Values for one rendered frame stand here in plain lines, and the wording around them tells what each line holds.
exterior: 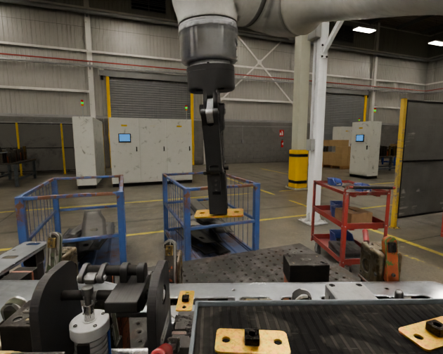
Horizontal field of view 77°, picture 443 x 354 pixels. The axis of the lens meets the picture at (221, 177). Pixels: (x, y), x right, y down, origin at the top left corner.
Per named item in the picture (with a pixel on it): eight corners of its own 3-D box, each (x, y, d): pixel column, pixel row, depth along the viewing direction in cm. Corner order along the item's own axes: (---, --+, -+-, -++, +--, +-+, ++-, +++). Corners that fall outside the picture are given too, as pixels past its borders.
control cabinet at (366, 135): (348, 176, 1041) (352, 109, 1007) (358, 175, 1060) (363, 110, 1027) (366, 179, 967) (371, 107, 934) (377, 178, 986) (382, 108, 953)
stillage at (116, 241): (58, 253, 339) (51, 177, 326) (126, 245, 365) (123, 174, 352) (25, 310, 227) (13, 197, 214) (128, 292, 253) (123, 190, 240)
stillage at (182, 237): (164, 241, 377) (162, 173, 364) (219, 234, 406) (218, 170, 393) (185, 284, 266) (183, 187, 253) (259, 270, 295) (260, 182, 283)
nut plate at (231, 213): (243, 209, 50) (242, 203, 49) (243, 217, 46) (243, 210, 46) (197, 211, 50) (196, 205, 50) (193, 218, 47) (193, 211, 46)
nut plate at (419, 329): (444, 317, 37) (445, 309, 37) (477, 336, 33) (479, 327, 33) (396, 330, 34) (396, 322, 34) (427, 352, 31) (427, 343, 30)
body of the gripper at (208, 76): (233, 58, 39) (236, 125, 41) (234, 69, 47) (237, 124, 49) (181, 62, 39) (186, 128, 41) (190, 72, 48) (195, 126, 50)
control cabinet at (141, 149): (112, 187, 801) (107, 100, 768) (112, 184, 851) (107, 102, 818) (193, 182, 887) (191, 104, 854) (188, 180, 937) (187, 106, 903)
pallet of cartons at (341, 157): (353, 168, 1315) (355, 140, 1297) (340, 169, 1283) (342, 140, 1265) (333, 166, 1424) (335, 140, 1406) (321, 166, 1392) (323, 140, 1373)
